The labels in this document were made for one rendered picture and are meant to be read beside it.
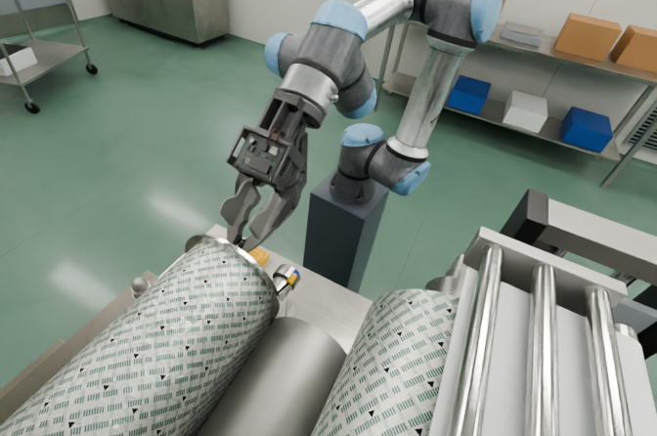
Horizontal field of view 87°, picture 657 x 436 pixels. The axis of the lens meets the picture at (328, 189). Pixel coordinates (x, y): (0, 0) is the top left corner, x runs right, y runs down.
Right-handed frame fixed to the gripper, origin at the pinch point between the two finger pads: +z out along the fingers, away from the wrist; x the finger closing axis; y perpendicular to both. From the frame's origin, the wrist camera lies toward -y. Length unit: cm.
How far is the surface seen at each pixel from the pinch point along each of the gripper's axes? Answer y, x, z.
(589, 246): 9.9, 34.2, -14.2
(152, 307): 12.6, 0.1, 7.9
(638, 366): 17.2, 36.0, -6.4
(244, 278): 6.9, 5.3, 2.5
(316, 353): 1.9, 15.4, 7.2
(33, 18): -216, -448, -89
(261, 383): 5.5, 11.7, 11.6
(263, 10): -286, -240, -217
